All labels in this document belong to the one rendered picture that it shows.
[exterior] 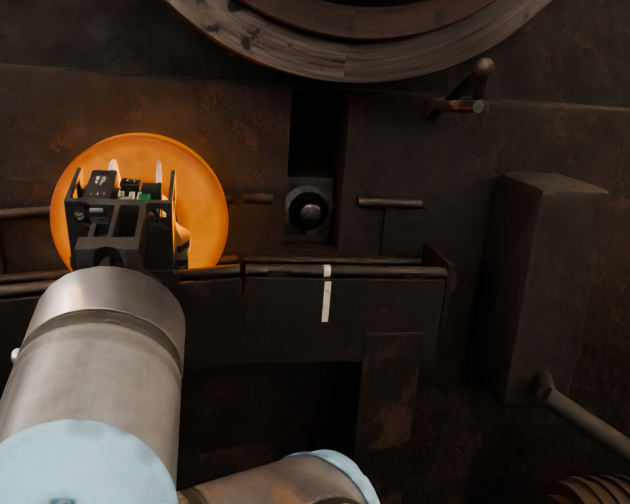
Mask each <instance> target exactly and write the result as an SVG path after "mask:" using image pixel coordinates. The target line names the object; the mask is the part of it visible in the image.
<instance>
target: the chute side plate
mask: <svg viewBox="0 0 630 504"><path fill-rule="evenodd" d="M325 282H331V292H330V304H329V315H328V322H322V311H323V299H324V286H325ZM444 289H445V280H443V279H381V278H308V277H246V296H245V319H244V311H243V298H242V286H241V278H240V277H234V278H223V279H212V280H201V281H191V282H180V284H178V285H176V286H174V287H172V288H170V289H169V291H170V292H171V293H172V294H173V295H174V296H175V298H176V299H177V300H178V301H179V303H180V306H181V308H182V311H183V313H184V316H185V345H184V362H183V370H189V369H197V368H206V367H215V366H224V365H233V364H242V363H297V362H362V358H363V348H364V339H365V334H366V333H374V332H422V333H423V334H424V335H423V343H422V350H421V357H420V361H434V359H435V352H436V345H437V338H438V331H439V324H440V317H441V310H442V303H443V296H444ZM41 296H42V295H40V296H29V297H18V298H7V299H0V391H3V390H4V389H5V386H6V384H7V381H8V378H9V376H10V373H11V370H12V368H13V365H14V364H13V363H12V361H11V354H12V351H13V350H15V349H16V348H20V347H21V346H22V343H23V340H24V338H25V335H26V332H27V330H28V327H29V324H30V322H31V319H32V317H33V314H34V311H35V309H36V306H37V304H38V301H39V299H40V298H41Z"/></svg>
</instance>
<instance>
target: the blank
mask: <svg viewBox="0 0 630 504"><path fill-rule="evenodd" d="M113 159H115V160H116V162H117V165H118V169H119V173H120V177H121V179H123V178H128V179H138V180H141V185H140V187H142V183H156V172H157V161H159V162H160V163H161V175H162V189H163V195H164V196H165V197H166V198H167V199H168V194H169V186H170V177H171V170H175V174H176V202H175V211H176V214H177V218H178V224H179V225H180V226H181V227H183V228H185V229H187V230H188V231H189V233H190V256H189V258H188V268H196V267H207V266H215V265H216V264H217V262H218V260H219V259H220V257H221V254H222V252H223V250H224V247H225V243H226V240H227V234H228V210H227V205H226V200H225V196H224V192H223V190H222V187H221V185H220V182H219V180H218V179H217V177H216V175H215V173H214V172H213V170H212V169H211V168H210V166H209V165H208V164H207V163H206V162H205V161H204V160H203V159H202V158H201V157H200V156H199V155H198V154H197V153H196V152H194V151H193V150H192V149H190V148H189V147H187V146H185V145H184V144H182V143H180V142H178V141H176V140H173V139H171V138H168V137H165V136H161V135H157V134H151V133H127V134H121V135H117V136H113V137H110V138H107V139H105V140H102V141H100V142H98V143H96V144H95V145H93V146H91V147H90V148H88V149H87V150H86V151H84V152H83V153H81V154H80V155H79V156H78V157H77V158H75V159H74V160H73V161H72V162H71V163H70V165H69V166H68V167H67V168H66V170H65V171H64V172H63V174H62V176H61V177H60V179H59V181H58V183H57V185H56V188H55V190H54V193H53V197H52V201H51V207H50V225H51V232H52V236H53V240H54V243H55V246H56V248H57V250H58V252H59V254H60V256H61V258H62V260H63V261H64V263H65V264H66V266H67V267H68V268H69V269H70V271H71V272H73V269H71V266H70V257H71V252H70V244H69V237H68V230H67V222H66V215H65V207H64V199H65V196H66V194H67V191H68V189H69V186H70V184H71V182H72V179H73V177H74V174H75V172H76V169H77V167H82V174H83V183H84V188H85V185H86V184H88V181H89V178H90V176H91V173H92V171H93V170H108V168H109V164H110V162H111V160H113Z"/></svg>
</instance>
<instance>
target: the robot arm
mask: <svg viewBox="0 0 630 504"><path fill-rule="evenodd" d="M140 185H141V180H138V179H128V178H123V179H121V177H120V173H119V169H118V165H117V162H116V160H115V159H113V160H111V162H110V164H109V168H108V170H93V171H92V173H91V176H90V178H89V181H88V184H86V185H85V188H84V183H83V174H82V167H77V169H76V172H75V174H74V177H73V179H72V182H71V184H70V186H69V189H68V191H67V194H66V196H65V199H64V207H65V215H66V222H67V230H68V237H69V244H70V252H71V257H70V266H71V269H73V272H72V273H69V274H67V275H65V276H63V277H62V278H60V279H59V280H57V281H56V282H54V283H53V284H51V285H50V286H49V287H48V288H47V290H46V291H45V292H44V294H43V295H42V296H41V298H40V299H39V301H38V304H37V306H36V309H35V311H34V314H33V317H32V319H31V322H30V324H29V327H28V330H27V332H26V335H25V338H24V340H23V343H22V346H21V347H20V348H16V349H15V350H13V351H12V354H11V361H12V363H13V364H14V365H13V368H12V370H11V373H10V376H9V378H8V381H7V384H6V386H5V389H4V392H3V394H2V397H1V400H0V504H380V502H379V499H378V497H377V495H376V492H375V490H374V488H373V486H372V485H371V483H370V481H369V480H368V478H367V477H366V476H365V475H363V473H362V472H361V470H360V469H359V468H358V466H357V465H356V464H355V463H354V462H353V461H352V460H351V459H349V458H348V457H346V456H345V455H343V454H341V453H339V452H336V451H333V450H317V451H312V452H297V453H293V454H290V455H288V456H286V457H284V458H282V459H281V460H279V461H276V462H273V463H269V464H266V465H262V466H259V467H256V468H252V469H249V470H246V471H242V472H239V473H235V474H232V475H229V476H225V477H222V478H219V479H215V480H212V481H209V482H205V483H202V484H198V485H195V486H192V487H189V488H186V489H183V490H180V491H176V482H177V462H178V443H179V424H180V404H181V385H182V377H183V362H184V345H185V316H184V313H183V311H182V308H181V306H180V303H179V301H178V300H177V299H176V298H175V296H174V295H173V294H172V293H171V292H170V291H169V289H170V288H172V287H174V286H176V285H178V284H180V278H179V271H178V270H187V269H188V258H189V256H190V233H189V231H188V230H187V229H185V228H183V227H181V226H180V225H179V224H178V223H177V222H176V219H175V202H176V174H175V170H171V177H170V186H169V194H168V199H167V198H166V197H165V196H164V195H163V189H162V175H161V163H160V162H159V161H157V172H156V183H142V187H140ZM75 189H77V197H78V198H73V194H74V191H75Z"/></svg>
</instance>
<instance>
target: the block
mask: <svg viewBox="0 0 630 504"><path fill-rule="evenodd" d="M610 202H611V201H610V194H609V193H608V192H607V191H606V190H604V189H602V188H600V187H598V186H595V185H591V184H588V183H585V182H582V181H579V180H576V179H573V178H570V177H567V176H564V175H561V174H558V173H538V172H517V171H509V172H506V173H503V174H500V176H499V178H498V180H497V186H496V192H495V198H494V204H493V211H492V217H491V223H490V229H489V236H488V242H487V248H486V254H485V261H484V267H483V273H482V279H481V285H480V292H479V298H478V304H477V310H476V317H475V323H474V329H473V335H472V342H471V348H470V354H469V367H470V370H471V371H472V373H473V374H474V375H475V376H476V377H477V379H478V380H479V381H480V382H481V383H482V384H483V386H484V387H485V388H486V389H487V390H488V392H489V393H490V394H491V395H492V396H493V398H494V399H495V400H496V401H497V402H498V403H499V404H500V405H502V406H504V407H507V408H543V407H544V406H542V405H541V403H540V402H538V399H537V395H536V390H535V386H534V381H533V378H534V376H535V375H536V373H537V372H540V371H543V370H546V371H547V372H549V373H551V375H552V379H553V382H554V386H555V390H557V391H558V392H560V393H561V394H563V395H564V396H566V397H567V398H568V396H569V391H570V387H571V382H572V377H573V373H574V368H575V364H576V359H577V354H578V350H579V345H580V341H581V336H582V331H583V327H584V322H585V317H586V313H587V308H588V304H589V299H590V294H591V290H592V285H593V280H594V276H595V271H596V267H597V262H598V257H599V253H600V248H601V243H602V239H603V234H604V230H605V225H606V220H607V216H608V211H609V206H610Z"/></svg>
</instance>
